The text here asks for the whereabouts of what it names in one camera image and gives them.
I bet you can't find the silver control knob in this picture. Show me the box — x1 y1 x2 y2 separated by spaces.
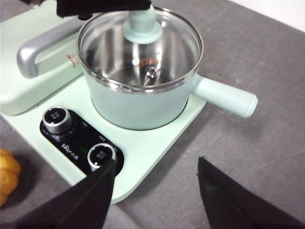
41 106 73 135
87 142 117 171

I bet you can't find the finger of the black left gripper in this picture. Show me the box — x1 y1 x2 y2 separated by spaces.
56 0 153 19

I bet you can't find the mint green breakfast machine base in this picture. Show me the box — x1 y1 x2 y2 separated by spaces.
0 9 207 205

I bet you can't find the silver griddle cover handle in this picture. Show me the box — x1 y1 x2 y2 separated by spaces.
16 21 83 79

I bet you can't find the glass lid with green knob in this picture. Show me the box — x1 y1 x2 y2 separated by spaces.
77 4 204 93

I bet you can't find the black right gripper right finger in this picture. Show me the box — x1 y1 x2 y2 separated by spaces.
196 156 305 229

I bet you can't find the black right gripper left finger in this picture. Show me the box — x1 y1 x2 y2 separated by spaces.
0 158 119 229

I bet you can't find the yellow toy pumpkin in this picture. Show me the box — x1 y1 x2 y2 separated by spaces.
0 149 22 207

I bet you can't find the mint green steamer pot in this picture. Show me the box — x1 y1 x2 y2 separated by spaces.
77 7 259 131

